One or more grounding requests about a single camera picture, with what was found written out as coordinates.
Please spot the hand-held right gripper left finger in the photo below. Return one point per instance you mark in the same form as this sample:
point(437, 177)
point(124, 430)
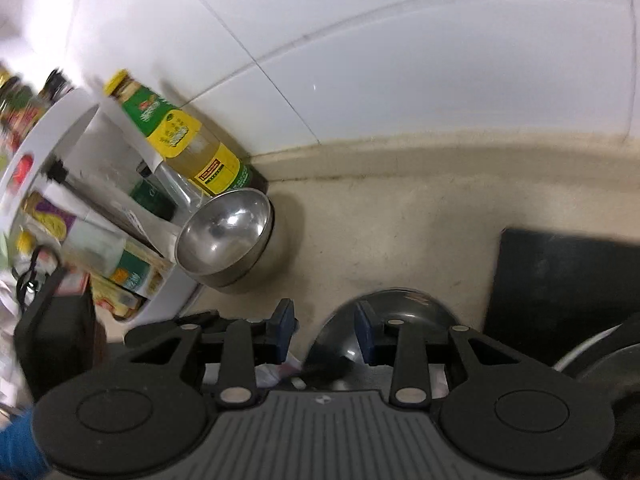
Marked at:
point(286, 330)

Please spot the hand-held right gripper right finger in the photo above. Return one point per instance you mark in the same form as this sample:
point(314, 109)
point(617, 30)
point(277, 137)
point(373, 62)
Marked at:
point(365, 332)

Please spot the small stainless steel bowl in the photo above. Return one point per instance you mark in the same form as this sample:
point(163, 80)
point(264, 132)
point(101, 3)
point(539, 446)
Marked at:
point(335, 340)

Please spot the large stainless steel bowl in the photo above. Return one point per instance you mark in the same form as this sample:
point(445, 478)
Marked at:
point(225, 235)

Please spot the person's left forearm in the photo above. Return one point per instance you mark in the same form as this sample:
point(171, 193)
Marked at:
point(20, 450)

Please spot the sauce bottle purple label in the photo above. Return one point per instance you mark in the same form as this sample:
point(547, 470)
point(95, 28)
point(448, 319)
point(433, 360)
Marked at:
point(125, 260)

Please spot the white rotating spice rack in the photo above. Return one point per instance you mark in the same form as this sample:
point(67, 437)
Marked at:
point(165, 290)

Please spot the black induction cooktop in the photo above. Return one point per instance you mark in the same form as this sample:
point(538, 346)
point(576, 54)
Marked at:
point(560, 290)

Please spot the yellow oil bottle green label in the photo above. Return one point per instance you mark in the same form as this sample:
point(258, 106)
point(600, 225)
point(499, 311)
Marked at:
point(185, 135)

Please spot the dark pot with steel rim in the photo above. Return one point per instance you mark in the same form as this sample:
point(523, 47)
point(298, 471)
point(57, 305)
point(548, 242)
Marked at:
point(615, 375)

